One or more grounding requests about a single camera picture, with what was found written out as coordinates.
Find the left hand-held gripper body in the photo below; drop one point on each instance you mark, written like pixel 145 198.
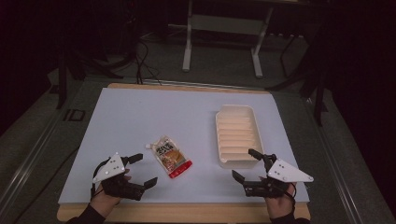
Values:
pixel 112 168

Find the person's left hand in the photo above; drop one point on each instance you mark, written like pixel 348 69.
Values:
pixel 104 202

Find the white table mat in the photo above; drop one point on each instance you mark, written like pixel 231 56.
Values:
pixel 186 118

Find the aluminium rail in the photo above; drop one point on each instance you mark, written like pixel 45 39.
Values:
pixel 337 168
pixel 34 152

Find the sauce pouch with red bottom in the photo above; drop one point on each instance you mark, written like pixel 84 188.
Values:
pixel 170 157

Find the white ribbed plastic tray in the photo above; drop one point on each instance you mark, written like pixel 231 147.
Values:
pixel 238 137

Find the black metal stand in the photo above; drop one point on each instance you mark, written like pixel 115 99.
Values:
pixel 62 71
pixel 317 87

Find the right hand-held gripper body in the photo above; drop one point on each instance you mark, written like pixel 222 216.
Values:
pixel 286 172

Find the person's right hand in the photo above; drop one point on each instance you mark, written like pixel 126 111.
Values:
pixel 280 205

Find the white metal desk frame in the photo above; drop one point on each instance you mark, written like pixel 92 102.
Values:
pixel 224 25

